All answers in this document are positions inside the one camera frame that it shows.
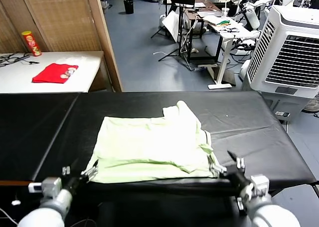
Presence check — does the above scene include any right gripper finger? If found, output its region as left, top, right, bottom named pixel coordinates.
left=227, top=151, right=245, bottom=169
left=209, top=161, right=227, bottom=174

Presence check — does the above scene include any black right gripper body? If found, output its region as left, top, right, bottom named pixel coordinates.
left=223, top=165, right=251, bottom=192

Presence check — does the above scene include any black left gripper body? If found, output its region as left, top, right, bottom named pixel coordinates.
left=61, top=176, right=88, bottom=197

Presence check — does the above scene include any light green printed t-shirt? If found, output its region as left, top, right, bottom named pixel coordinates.
left=86, top=100, right=219, bottom=184

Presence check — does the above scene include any black table cover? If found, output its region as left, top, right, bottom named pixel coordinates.
left=0, top=91, right=316, bottom=188

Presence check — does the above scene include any folded red t-shirt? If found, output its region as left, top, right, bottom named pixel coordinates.
left=31, top=63, right=79, bottom=85

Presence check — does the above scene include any white side table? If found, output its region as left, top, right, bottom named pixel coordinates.
left=0, top=50, right=105, bottom=94

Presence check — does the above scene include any white air cooler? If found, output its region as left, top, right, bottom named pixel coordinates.
left=245, top=4, right=319, bottom=100

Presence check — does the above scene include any white standing desk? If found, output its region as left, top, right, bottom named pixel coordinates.
left=203, top=12, right=262, bottom=90

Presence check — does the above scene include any red chips can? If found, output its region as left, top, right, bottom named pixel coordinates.
left=21, top=30, right=42, bottom=57

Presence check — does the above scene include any black tripod stand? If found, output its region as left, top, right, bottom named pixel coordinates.
left=151, top=2, right=195, bottom=71

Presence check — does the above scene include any white humanoid robot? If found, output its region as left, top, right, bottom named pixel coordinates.
left=234, top=0, right=262, bottom=38

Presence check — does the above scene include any white reflector board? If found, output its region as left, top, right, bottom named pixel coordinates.
left=161, top=10, right=179, bottom=42

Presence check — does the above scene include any wooden folding screen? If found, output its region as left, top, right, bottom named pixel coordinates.
left=0, top=0, right=124, bottom=93

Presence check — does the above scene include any black trash bin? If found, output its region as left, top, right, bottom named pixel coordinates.
left=124, top=0, right=135, bottom=14

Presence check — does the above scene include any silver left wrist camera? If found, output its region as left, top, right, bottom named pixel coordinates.
left=28, top=177, right=62, bottom=195

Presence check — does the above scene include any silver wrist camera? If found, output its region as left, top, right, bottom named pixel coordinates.
left=28, top=177, right=62, bottom=195
left=250, top=175, right=270, bottom=195

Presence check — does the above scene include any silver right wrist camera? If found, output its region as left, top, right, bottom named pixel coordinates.
left=250, top=175, right=270, bottom=195

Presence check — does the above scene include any black cables bundle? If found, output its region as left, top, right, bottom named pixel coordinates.
left=0, top=52, right=40, bottom=68

